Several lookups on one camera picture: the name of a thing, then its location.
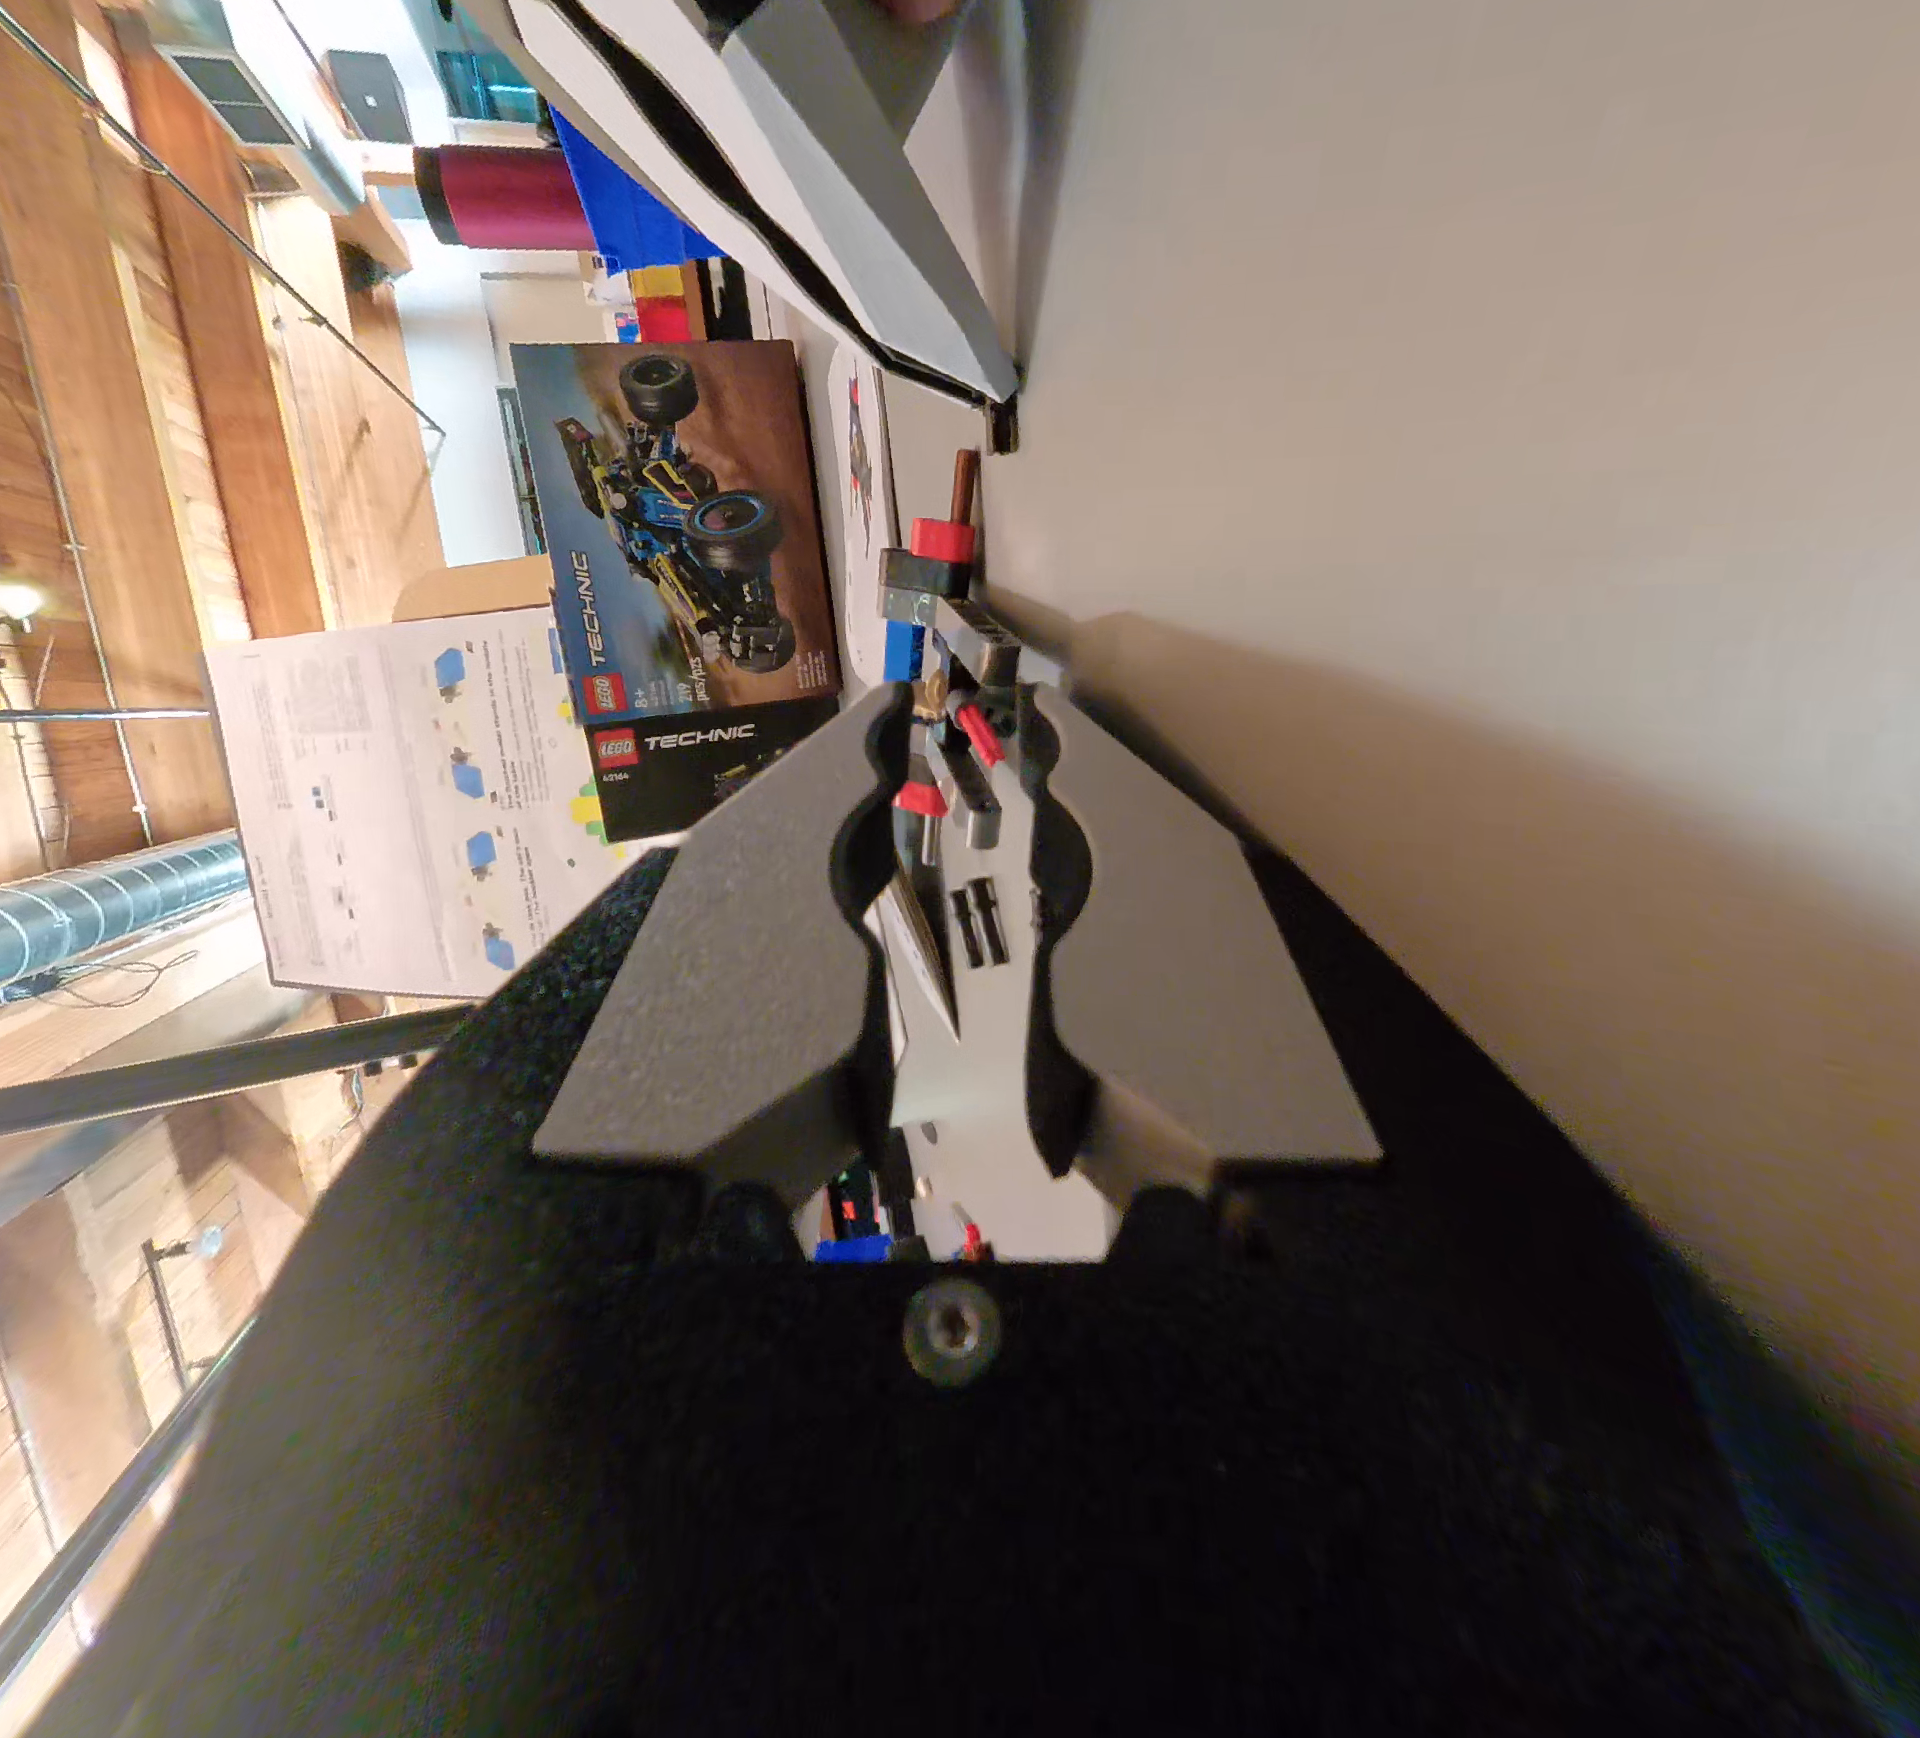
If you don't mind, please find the white printed instruction sheet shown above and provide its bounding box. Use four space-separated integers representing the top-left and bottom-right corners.
203 605 677 997

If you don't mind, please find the lego set box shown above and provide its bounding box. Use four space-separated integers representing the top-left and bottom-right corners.
503 338 849 848

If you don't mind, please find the blue plastic bin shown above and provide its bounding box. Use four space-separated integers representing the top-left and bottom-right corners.
546 103 737 270

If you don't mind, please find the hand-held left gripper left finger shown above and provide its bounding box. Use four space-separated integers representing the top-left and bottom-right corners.
532 680 916 1233

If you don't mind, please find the black speaker box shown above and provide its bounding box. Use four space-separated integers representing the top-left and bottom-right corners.
323 50 414 147

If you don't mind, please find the open lego instruction booklet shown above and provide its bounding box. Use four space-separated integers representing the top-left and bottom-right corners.
824 342 961 1042

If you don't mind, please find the glass window wall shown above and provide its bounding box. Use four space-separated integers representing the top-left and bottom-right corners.
434 42 549 126

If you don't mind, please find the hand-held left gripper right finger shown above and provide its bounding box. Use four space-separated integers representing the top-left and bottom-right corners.
1018 680 1385 1216

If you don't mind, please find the partly built lego chassis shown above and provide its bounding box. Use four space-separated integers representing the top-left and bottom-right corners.
875 448 1073 870

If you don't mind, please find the ribbed silver air duct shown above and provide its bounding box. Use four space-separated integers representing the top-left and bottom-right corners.
0 831 248 1005

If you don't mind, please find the maroon insulated bottle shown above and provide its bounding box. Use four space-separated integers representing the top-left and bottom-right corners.
413 144 595 251

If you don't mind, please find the grey steel beam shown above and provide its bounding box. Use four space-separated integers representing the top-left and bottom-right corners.
0 1004 482 1140

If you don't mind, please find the brown cardboard sheet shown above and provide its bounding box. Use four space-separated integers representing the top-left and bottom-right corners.
392 561 557 630

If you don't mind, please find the wall air vent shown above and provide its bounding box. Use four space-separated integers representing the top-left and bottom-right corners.
150 42 302 150

